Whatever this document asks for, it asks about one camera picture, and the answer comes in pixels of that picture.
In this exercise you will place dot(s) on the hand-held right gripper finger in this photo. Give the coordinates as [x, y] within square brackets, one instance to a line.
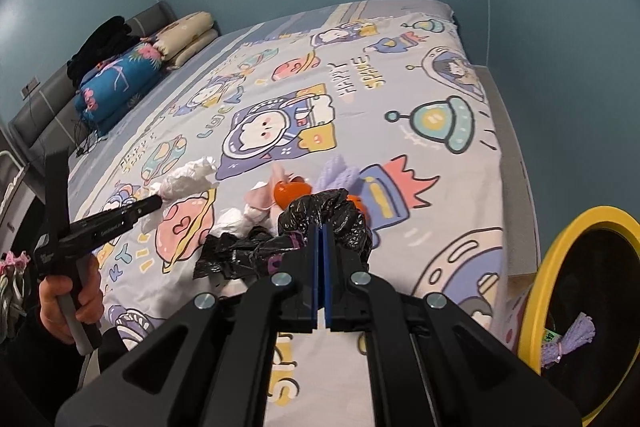
[315, 277]
[327, 277]

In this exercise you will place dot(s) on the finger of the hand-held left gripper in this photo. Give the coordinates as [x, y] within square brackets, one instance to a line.
[120, 219]

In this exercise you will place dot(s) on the black plastic bag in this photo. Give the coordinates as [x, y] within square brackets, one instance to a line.
[325, 212]

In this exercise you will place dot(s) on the orange plastic piece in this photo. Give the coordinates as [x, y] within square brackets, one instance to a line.
[359, 209]
[290, 194]

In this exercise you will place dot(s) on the white plastic bag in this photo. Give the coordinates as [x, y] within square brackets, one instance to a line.
[187, 179]

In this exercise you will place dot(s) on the pink cloth scrap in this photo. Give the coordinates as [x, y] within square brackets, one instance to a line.
[262, 202]

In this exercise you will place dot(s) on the white tissue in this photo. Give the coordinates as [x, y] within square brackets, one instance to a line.
[237, 223]

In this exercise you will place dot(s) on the lavender knitted cloth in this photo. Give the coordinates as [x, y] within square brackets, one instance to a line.
[337, 174]

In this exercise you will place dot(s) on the yellow rimmed bin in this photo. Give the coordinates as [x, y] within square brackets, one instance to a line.
[535, 307]

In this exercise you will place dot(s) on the purple yarn bundle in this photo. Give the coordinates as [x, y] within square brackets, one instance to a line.
[575, 337]

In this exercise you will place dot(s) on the person's left forearm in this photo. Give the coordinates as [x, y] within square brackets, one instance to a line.
[45, 359]

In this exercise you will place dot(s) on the person's left hand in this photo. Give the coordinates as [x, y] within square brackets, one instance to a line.
[55, 312]

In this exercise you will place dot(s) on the white metal rack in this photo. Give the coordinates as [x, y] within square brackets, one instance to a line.
[12, 187]

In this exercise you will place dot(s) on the pink and white footwear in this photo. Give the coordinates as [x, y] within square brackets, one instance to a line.
[12, 292]

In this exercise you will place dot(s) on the blue floral folded quilt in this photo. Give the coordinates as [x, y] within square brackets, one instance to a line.
[120, 87]

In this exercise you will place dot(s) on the black clothing pile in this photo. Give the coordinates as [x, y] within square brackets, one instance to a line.
[102, 47]

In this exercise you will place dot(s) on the beige folded quilt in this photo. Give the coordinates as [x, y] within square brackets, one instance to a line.
[187, 37]

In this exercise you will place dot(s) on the bed with cartoon sheet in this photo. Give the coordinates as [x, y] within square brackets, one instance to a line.
[400, 72]

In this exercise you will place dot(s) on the wall socket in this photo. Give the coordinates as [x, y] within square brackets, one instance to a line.
[31, 89]

